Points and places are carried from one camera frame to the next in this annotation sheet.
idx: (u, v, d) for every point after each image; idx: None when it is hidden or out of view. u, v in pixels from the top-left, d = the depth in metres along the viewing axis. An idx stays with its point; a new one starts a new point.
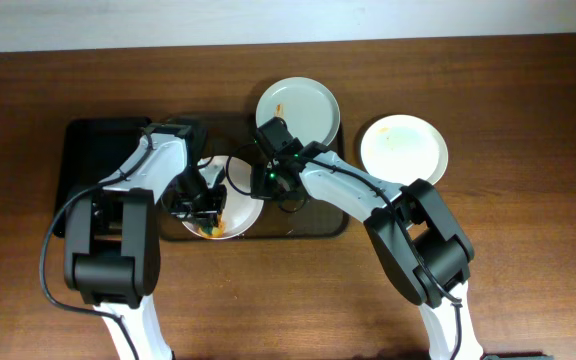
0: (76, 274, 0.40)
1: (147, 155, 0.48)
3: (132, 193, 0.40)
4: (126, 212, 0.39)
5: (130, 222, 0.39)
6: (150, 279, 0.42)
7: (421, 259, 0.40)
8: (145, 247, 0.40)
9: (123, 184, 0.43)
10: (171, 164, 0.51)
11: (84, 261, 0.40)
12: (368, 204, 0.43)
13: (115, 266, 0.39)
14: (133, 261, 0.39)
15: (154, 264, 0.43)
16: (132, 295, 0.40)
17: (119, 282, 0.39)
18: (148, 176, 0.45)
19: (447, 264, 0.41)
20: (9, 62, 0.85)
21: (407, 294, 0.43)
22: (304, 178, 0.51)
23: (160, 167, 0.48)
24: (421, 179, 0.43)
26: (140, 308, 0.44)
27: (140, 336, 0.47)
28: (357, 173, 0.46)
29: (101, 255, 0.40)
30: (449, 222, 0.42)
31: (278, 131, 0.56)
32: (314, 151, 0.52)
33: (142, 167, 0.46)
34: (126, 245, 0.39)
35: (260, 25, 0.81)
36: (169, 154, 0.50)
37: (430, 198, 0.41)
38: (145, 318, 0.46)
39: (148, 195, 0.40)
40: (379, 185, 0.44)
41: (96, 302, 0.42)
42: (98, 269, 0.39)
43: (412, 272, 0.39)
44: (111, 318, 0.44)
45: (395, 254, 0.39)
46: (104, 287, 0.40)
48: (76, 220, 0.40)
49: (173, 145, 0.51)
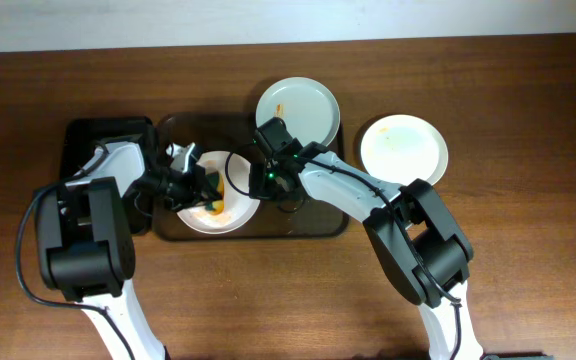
0: (52, 271, 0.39)
1: (104, 157, 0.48)
3: (94, 181, 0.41)
4: (93, 200, 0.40)
5: (98, 207, 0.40)
6: (128, 263, 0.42)
7: (420, 259, 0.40)
8: (117, 230, 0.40)
9: (85, 179, 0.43)
10: (131, 166, 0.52)
11: (58, 256, 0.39)
12: (367, 206, 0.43)
13: (91, 254, 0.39)
14: (109, 245, 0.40)
15: (129, 250, 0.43)
16: (113, 280, 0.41)
17: (97, 270, 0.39)
18: (110, 174, 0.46)
19: (445, 263, 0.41)
20: (7, 61, 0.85)
21: (405, 291, 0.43)
22: (303, 178, 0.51)
23: (119, 167, 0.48)
24: (419, 179, 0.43)
26: (122, 295, 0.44)
27: (126, 326, 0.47)
28: (354, 172, 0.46)
29: (74, 247, 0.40)
30: (449, 221, 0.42)
31: (278, 130, 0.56)
32: (313, 150, 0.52)
33: (103, 164, 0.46)
34: (97, 231, 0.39)
35: (261, 24, 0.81)
36: (128, 156, 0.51)
37: (428, 197, 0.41)
38: (130, 309, 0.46)
39: (111, 180, 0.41)
40: (379, 185, 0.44)
41: (77, 297, 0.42)
42: (75, 261, 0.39)
43: (411, 272, 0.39)
44: (95, 310, 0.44)
45: (394, 254, 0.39)
46: (83, 278, 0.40)
48: (45, 217, 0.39)
49: (129, 149, 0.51)
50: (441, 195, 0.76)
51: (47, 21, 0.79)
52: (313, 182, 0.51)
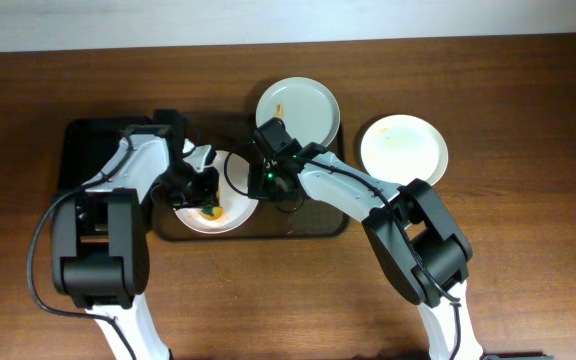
0: (64, 278, 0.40)
1: (129, 155, 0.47)
3: (115, 193, 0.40)
4: (111, 214, 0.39)
5: (116, 221, 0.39)
6: (141, 277, 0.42)
7: (419, 258, 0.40)
8: (133, 245, 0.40)
9: (106, 186, 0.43)
10: (153, 162, 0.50)
11: (71, 264, 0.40)
12: (366, 205, 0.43)
13: (104, 266, 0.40)
14: (122, 260, 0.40)
15: (143, 263, 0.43)
16: (124, 294, 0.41)
17: (109, 282, 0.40)
18: (130, 179, 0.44)
19: (446, 263, 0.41)
20: (7, 62, 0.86)
21: (405, 294, 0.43)
22: (303, 179, 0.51)
23: (143, 168, 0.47)
24: (418, 179, 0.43)
26: (132, 307, 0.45)
27: (135, 335, 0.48)
28: (353, 172, 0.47)
29: (89, 256, 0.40)
30: (447, 221, 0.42)
31: (277, 131, 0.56)
32: (316, 150, 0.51)
33: (124, 167, 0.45)
34: (113, 245, 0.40)
35: (261, 25, 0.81)
36: (149, 154, 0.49)
37: (427, 197, 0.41)
38: (138, 317, 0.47)
39: (131, 193, 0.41)
40: (378, 184, 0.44)
41: (88, 304, 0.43)
42: (87, 270, 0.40)
43: (410, 271, 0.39)
44: (105, 320, 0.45)
45: (393, 254, 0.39)
46: (95, 288, 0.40)
48: (61, 224, 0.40)
49: (155, 144, 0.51)
50: (441, 195, 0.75)
51: (48, 22, 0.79)
52: (311, 183, 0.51)
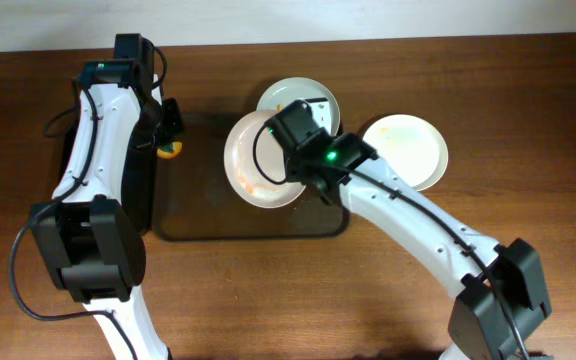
0: (65, 276, 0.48)
1: (97, 131, 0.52)
3: (96, 204, 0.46)
4: (95, 223, 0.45)
5: (102, 229, 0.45)
6: (135, 270, 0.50)
7: (510, 328, 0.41)
8: (121, 248, 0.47)
9: (83, 186, 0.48)
10: (124, 127, 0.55)
11: (69, 265, 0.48)
12: (458, 265, 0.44)
13: (101, 264, 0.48)
14: (116, 260, 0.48)
15: (136, 255, 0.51)
16: (120, 284, 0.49)
17: (109, 276, 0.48)
18: (104, 166, 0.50)
19: (527, 325, 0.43)
20: (7, 61, 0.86)
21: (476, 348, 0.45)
22: (347, 192, 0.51)
23: (112, 138, 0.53)
24: (522, 242, 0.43)
26: (129, 300, 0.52)
27: (132, 329, 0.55)
28: (422, 207, 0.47)
29: (85, 258, 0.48)
30: (541, 290, 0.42)
31: (301, 120, 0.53)
32: (356, 155, 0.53)
33: (95, 160, 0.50)
34: (104, 249, 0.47)
35: (261, 25, 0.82)
36: (116, 122, 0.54)
37: (530, 264, 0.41)
38: (135, 313, 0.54)
39: (111, 202, 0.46)
40: (467, 238, 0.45)
41: (88, 297, 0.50)
42: (87, 268, 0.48)
43: (497, 340, 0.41)
44: (104, 314, 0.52)
45: (486, 327, 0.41)
46: (93, 281, 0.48)
48: (45, 233, 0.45)
49: (121, 103, 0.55)
50: (441, 195, 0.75)
51: (49, 21, 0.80)
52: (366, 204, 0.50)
